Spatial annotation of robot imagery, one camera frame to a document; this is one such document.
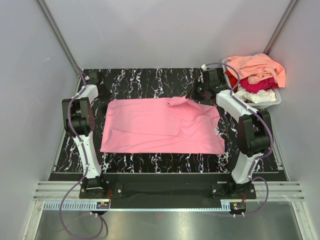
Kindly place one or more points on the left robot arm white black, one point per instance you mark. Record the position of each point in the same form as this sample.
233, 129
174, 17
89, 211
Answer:
79, 123

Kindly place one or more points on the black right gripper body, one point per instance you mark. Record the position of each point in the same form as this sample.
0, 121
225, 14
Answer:
201, 88

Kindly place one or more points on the pink t shirt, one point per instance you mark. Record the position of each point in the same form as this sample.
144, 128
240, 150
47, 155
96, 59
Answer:
174, 125

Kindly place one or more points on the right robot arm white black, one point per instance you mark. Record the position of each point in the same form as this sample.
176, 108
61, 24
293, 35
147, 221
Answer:
254, 130

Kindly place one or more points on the white cream shirt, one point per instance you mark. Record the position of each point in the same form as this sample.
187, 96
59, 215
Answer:
262, 96

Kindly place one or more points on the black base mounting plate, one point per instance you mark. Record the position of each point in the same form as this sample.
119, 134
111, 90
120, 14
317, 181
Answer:
204, 198

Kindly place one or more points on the white plastic laundry basket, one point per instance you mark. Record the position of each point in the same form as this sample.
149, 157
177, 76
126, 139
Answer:
258, 106

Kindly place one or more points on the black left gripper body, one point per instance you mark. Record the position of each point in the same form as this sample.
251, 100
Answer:
105, 91

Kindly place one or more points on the magenta red shirt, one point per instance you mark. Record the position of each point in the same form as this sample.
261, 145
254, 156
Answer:
253, 81

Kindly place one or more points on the peach orange shirt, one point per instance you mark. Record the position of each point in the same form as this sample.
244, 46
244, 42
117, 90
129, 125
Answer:
256, 68

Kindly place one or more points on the left aluminium corner post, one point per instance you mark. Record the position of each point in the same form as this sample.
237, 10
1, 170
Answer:
57, 33

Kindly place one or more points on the aluminium corner post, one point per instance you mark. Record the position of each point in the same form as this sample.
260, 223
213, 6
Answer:
280, 26
57, 33

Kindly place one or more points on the white slotted cable duct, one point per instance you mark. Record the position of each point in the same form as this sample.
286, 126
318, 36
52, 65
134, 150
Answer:
223, 206

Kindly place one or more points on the right aluminium corner post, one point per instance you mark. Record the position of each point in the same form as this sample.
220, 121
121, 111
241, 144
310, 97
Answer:
280, 26

